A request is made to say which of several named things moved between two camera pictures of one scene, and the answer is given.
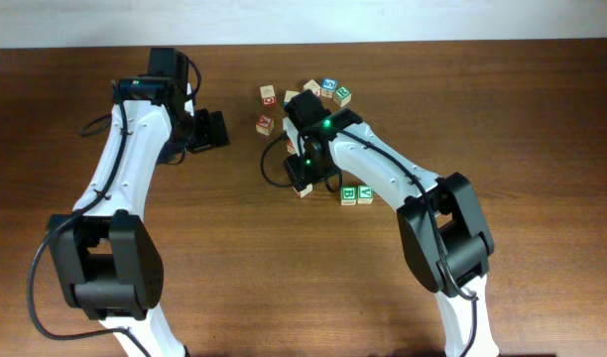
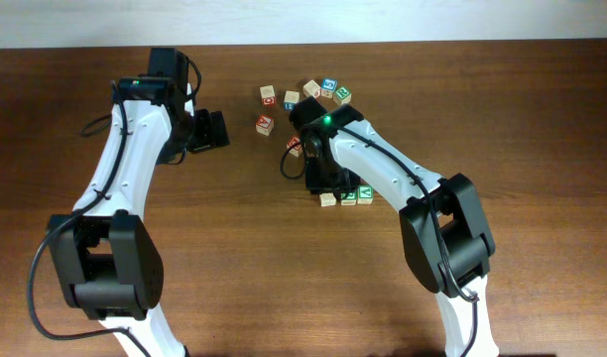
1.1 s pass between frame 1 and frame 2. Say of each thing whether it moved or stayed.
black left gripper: stayed
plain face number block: moved
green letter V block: stayed
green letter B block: stayed
